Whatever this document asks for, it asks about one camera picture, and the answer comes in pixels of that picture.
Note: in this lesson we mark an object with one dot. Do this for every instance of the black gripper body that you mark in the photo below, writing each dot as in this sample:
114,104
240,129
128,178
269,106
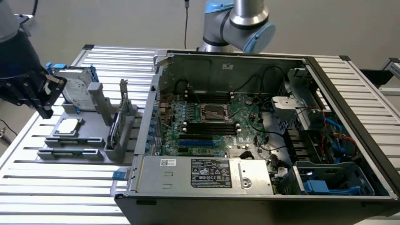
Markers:
18,58

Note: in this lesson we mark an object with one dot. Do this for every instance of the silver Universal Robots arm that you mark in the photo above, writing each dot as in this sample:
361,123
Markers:
242,14

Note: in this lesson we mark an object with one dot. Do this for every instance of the black RAM slot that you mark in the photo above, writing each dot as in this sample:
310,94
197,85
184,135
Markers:
209,97
212,127
209,100
210,92
212,130
212,124

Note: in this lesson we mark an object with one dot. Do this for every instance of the hard disk in blue carrier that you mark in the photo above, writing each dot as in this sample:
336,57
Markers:
78,91

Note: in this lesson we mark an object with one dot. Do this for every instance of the silver CPU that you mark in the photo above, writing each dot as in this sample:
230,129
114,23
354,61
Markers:
68,125

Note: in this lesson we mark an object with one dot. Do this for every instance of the grey parts rack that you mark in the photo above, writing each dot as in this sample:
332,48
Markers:
93,131

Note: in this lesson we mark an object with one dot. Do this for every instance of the graphics card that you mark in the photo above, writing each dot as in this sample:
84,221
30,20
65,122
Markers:
120,122

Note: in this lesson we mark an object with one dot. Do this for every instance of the blue case latch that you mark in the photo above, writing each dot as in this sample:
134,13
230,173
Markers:
120,175

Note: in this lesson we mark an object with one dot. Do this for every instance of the black expansion slot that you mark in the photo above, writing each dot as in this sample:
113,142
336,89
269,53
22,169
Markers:
194,137

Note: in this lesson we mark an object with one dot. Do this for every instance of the blue expansion slot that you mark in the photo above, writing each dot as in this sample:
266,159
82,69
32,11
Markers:
196,142

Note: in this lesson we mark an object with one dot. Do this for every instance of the CPU socket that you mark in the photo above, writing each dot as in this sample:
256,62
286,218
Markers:
214,112

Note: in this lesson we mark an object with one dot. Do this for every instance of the silver power supply unit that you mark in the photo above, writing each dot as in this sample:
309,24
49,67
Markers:
200,175

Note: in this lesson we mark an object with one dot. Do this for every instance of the coin cell battery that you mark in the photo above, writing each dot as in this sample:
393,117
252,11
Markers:
248,102

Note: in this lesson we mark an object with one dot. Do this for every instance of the green motherboard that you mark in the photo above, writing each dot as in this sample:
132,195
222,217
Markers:
246,117

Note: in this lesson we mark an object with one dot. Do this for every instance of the silver chipset heatsink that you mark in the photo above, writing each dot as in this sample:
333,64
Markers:
237,154

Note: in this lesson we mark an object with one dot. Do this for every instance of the silver metal disk bay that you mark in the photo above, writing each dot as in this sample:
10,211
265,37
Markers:
290,105

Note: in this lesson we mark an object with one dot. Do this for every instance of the open black PC case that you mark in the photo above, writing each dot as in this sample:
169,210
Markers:
281,206

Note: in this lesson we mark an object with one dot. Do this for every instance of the blue plastic disk bay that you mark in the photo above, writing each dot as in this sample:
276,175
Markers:
342,173

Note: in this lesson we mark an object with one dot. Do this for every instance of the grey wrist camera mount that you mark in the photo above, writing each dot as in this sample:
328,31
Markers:
26,23

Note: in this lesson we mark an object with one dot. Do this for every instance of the aluminium frame with black bracket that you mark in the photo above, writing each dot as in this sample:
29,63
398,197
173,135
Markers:
384,75

